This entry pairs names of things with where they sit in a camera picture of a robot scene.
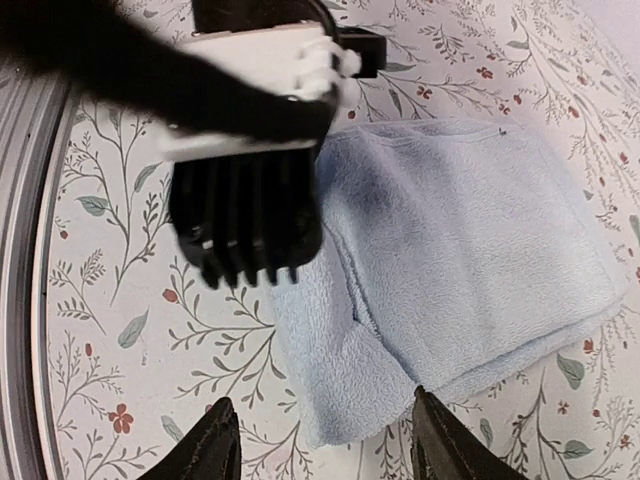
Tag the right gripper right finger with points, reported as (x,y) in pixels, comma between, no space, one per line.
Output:
(444,449)

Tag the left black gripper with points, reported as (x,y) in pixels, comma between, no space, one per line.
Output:
(116,59)

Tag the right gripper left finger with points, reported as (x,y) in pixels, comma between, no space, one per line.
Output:
(211,450)

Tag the light blue cloth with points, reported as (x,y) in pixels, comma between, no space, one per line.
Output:
(455,254)

